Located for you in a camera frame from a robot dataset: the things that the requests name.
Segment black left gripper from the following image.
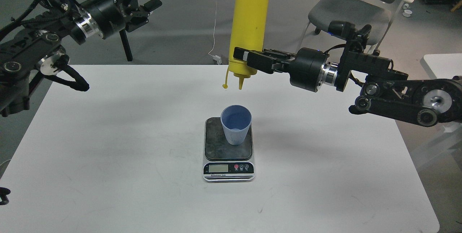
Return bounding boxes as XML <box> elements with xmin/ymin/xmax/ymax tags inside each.
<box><xmin>74</xmin><ymin>0</ymin><xmax>163</xmax><ymax>45</ymax></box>

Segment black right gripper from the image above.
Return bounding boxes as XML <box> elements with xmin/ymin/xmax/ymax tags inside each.
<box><xmin>233</xmin><ymin>47</ymin><xmax>328</xmax><ymax>93</ymax></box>

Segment yellow squeeze bottle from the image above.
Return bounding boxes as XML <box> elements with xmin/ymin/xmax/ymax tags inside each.
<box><xmin>222</xmin><ymin>0</ymin><xmax>269</xmax><ymax>89</ymax></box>

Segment blue ribbed paper cup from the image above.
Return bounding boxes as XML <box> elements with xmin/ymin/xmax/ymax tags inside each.
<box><xmin>221</xmin><ymin>105</ymin><xmax>252</xmax><ymax>145</ymax></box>

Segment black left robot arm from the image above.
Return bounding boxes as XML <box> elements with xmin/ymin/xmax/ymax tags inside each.
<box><xmin>0</xmin><ymin>0</ymin><xmax>162</xmax><ymax>117</ymax></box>

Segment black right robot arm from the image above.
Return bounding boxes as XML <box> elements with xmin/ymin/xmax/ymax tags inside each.
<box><xmin>231</xmin><ymin>21</ymin><xmax>462</xmax><ymax>127</ymax></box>

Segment digital kitchen scale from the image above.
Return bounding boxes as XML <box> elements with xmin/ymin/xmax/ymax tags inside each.
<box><xmin>202</xmin><ymin>117</ymin><xmax>255</xmax><ymax>183</ymax></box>

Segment white power adapter on floor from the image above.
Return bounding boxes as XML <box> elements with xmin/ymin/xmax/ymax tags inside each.
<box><xmin>212</xmin><ymin>54</ymin><xmax>229</xmax><ymax>65</ymax></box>

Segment grey office chair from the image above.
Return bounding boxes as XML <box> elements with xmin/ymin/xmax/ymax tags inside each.
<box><xmin>308</xmin><ymin>0</ymin><xmax>414</xmax><ymax>54</ymax></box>

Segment small white cups on floor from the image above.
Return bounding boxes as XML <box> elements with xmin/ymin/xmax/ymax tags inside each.
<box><xmin>402</xmin><ymin>3</ymin><xmax>413</xmax><ymax>18</ymax></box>

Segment white side table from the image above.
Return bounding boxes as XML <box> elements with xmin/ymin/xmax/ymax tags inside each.
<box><xmin>420</xmin><ymin>53</ymin><xmax>462</xmax><ymax>79</ymax></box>

